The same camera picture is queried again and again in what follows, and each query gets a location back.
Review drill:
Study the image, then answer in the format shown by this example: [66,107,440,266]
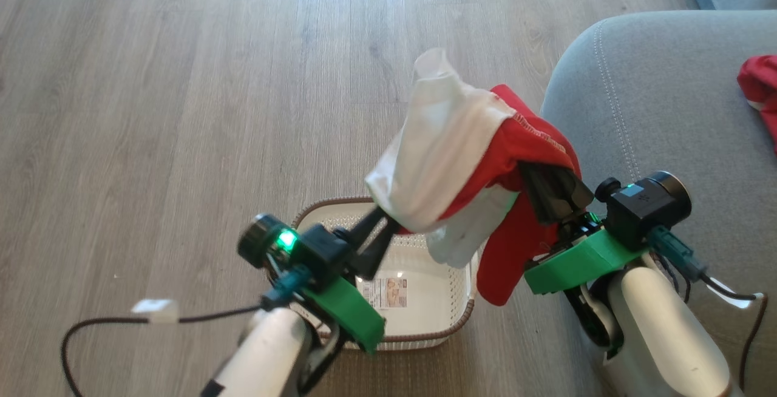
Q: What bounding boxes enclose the grey fabric sofa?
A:
[540,10,777,397]

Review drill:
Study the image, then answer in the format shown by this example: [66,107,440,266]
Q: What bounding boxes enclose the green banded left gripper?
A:
[302,205,402,356]

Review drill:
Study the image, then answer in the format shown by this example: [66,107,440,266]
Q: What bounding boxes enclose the white woven plastic laundry basket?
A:
[266,196,481,351]

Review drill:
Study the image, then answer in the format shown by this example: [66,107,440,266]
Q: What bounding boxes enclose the printed paper basket label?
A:
[356,276,409,311]

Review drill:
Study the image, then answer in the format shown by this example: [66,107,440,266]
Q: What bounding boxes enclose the plain red shorts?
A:
[737,54,777,156]

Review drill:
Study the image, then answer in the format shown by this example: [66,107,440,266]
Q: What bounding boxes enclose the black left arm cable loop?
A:
[296,323,354,395]

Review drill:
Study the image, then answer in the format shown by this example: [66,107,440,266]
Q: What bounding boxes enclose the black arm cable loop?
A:
[296,323,354,395]
[563,283,625,350]

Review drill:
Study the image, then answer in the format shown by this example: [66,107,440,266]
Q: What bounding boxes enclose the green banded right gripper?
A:
[518,162,651,296]

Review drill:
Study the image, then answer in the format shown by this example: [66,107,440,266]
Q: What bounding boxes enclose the black right arm cable loop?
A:
[563,283,625,350]

